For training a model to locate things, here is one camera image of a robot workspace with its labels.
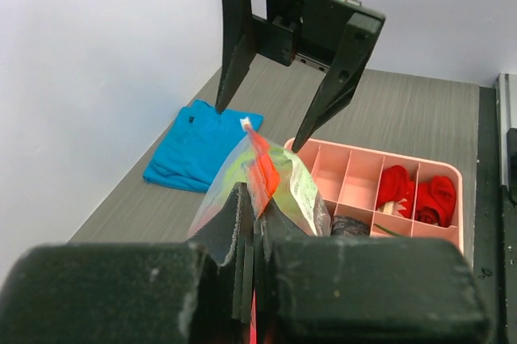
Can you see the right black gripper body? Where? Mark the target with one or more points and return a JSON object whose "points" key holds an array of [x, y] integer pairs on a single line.
{"points": [[279, 34]]}

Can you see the red rolled sock upper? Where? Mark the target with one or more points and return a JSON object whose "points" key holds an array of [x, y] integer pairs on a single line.
{"points": [[396, 192]]}

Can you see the clear zip top bag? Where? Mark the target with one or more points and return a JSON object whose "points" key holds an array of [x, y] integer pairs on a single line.
{"points": [[262, 193]]}

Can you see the red rolled sock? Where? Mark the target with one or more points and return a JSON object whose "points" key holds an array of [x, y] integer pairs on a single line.
{"points": [[396, 192], [436, 201]]}

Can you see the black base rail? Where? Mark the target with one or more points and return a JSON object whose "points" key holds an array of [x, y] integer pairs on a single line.
{"points": [[494, 258]]}

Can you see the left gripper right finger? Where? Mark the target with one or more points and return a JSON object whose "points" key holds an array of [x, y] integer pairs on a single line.
{"points": [[362, 289]]}

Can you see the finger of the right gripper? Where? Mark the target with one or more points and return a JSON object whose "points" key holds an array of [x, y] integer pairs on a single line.
{"points": [[238, 49], [339, 36]]}

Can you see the dark floral rolled sock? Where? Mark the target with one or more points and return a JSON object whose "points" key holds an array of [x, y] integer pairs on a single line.
{"points": [[349, 226]]}

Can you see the pink divided organizer tray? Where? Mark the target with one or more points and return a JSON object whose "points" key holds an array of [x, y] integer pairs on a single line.
{"points": [[348, 179]]}

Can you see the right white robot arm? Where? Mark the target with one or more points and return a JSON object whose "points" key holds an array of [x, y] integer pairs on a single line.
{"points": [[336, 37]]}

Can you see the red rolled sock lower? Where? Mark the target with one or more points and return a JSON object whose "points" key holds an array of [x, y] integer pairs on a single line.
{"points": [[436, 201]]}

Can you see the blue folded cloth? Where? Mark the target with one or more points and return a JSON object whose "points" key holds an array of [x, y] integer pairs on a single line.
{"points": [[196, 146]]}

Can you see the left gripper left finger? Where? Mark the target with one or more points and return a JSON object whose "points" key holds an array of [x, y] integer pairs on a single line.
{"points": [[195, 291]]}

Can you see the green onion stalk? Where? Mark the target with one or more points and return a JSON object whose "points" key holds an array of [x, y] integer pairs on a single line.
{"points": [[388, 231]]}

